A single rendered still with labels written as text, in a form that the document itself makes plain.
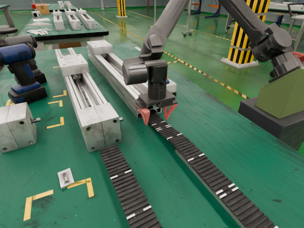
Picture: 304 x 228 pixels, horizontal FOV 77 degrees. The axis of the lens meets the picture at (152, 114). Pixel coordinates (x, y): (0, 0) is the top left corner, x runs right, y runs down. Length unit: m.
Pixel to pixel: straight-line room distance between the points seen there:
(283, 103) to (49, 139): 0.78
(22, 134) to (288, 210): 0.69
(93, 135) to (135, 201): 0.22
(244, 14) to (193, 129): 0.46
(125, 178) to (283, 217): 0.34
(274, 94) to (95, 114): 0.62
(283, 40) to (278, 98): 0.20
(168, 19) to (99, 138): 0.42
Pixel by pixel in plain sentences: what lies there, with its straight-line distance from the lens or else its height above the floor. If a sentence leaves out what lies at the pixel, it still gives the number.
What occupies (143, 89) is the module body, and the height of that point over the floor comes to 0.84.
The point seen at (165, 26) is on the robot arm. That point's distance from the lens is 0.63.
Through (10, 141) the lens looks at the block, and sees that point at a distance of 0.67.
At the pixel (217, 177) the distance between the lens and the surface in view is 0.47.
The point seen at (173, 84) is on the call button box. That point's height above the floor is 0.84.
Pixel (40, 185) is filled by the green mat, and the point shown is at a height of 0.78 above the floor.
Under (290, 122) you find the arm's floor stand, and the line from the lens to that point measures 0.82.
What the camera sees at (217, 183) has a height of 0.81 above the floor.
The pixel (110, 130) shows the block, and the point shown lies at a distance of 0.55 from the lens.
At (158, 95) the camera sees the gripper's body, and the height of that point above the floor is 0.90.
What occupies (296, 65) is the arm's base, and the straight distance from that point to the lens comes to 0.83.
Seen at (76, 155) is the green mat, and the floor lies 0.78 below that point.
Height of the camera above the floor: 1.17
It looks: 33 degrees down
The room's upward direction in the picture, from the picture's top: straight up
